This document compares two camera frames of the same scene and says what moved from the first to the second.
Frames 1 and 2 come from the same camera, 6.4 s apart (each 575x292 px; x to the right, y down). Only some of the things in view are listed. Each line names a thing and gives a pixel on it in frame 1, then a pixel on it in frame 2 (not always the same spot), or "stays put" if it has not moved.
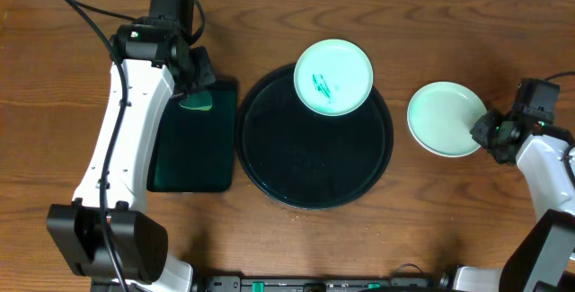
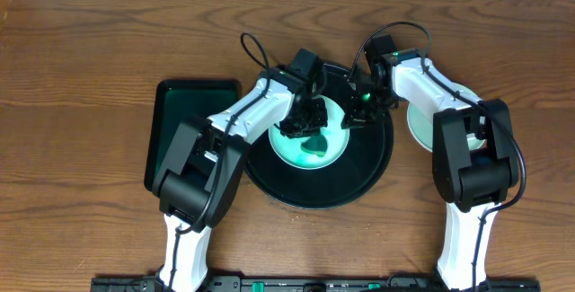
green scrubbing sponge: [199, 101] -> [316, 145]
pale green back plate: [333, 77] -> [290, 151]
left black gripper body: [200, 76] -> [304, 123]
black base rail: [302, 284] stays put
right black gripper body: [489, 132] -> [369, 105]
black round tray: [305, 159] stays put
